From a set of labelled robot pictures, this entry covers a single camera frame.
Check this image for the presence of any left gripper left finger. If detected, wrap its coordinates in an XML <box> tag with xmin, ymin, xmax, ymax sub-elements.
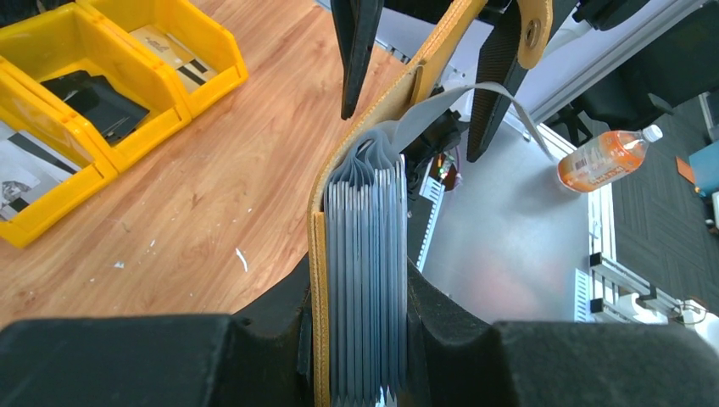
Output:
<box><xmin>1</xmin><ymin>259</ymin><xmax>313</xmax><ymax>406</ymax></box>

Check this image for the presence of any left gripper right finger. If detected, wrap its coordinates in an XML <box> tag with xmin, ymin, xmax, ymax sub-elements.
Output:
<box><xmin>405</xmin><ymin>266</ymin><xmax>718</xmax><ymax>406</ymax></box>

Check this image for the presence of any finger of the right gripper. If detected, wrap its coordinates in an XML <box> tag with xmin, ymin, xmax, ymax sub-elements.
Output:
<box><xmin>466</xmin><ymin>1</ymin><xmax>527</xmax><ymax>163</ymax></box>
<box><xmin>330</xmin><ymin>0</ymin><xmax>384</xmax><ymax>120</ymax></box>

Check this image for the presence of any yellow leather card holder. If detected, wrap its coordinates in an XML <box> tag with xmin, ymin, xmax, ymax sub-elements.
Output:
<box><xmin>305</xmin><ymin>0</ymin><xmax>557</xmax><ymax>407</ymax></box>

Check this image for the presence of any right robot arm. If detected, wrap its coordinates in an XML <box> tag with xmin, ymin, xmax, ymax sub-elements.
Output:
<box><xmin>313</xmin><ymin>1</ymin><xmax>554</xmax><ymax>200</ymax></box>

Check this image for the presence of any tan striped cards stack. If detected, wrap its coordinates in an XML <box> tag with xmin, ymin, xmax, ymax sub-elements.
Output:
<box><xmin>130</xmin><ymin>25</ymin><xmax>217</xmax><ymax>93</ymax></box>

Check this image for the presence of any black cards stack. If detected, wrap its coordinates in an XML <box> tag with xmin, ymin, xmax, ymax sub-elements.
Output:
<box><xmin>42</xmin><ymin>70</ymin><xmax>149</xmax><ymax>146</ymax></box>

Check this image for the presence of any grey white cards stack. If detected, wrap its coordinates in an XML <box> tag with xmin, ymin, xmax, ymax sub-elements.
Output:
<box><xmin>1</xmin><ymin>123</ymin><xmax>81</xmax><ymax>221</ymax></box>

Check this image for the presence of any orange drink bottle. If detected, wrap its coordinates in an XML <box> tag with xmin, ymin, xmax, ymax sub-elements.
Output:
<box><xmin>557</xmin><ymin>125</ymin><xmax>663</xmax><ymax>193</ymax></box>

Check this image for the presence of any right yellow plastic bin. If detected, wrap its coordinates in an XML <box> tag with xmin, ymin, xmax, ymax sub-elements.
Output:
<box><xmin>78</xmin><ymin>1</ymin><xmax>248</xmax><ymax>117</ymax></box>

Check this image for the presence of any yellow plastic bin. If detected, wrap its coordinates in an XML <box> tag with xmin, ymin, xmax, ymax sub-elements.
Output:
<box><xmin>1</xmin><ymin>4</ymin><xmax>192</xmax><ymax>172</ymax></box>
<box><xmin>1</xmin><ymin>59</ymin><xmax>119</xmax><ymax>248</ymax></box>
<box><xmin>78</xmin><ymin>1</ymin><xmax>248</xmax><ymax>117</ymax></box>

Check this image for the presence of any middle yellow plastic bin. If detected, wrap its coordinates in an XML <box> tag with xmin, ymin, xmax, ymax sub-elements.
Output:
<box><xmin>1</xmin><ymin>4</ymin><xmax>192</xmax><ymax>172</ymax></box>

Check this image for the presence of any left yellow plastic bin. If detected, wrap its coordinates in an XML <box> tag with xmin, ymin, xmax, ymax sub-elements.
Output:
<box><xmin>1</xmin><ymin>59</ymin><xmax>119</xmax><ymax>248</ymax></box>

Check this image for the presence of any aluminium frame rail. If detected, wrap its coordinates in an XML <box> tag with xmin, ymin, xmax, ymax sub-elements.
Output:
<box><xmin>520</xmin><ymin>1</ymin><xmax>718</xmax><ymax>312</ymax></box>

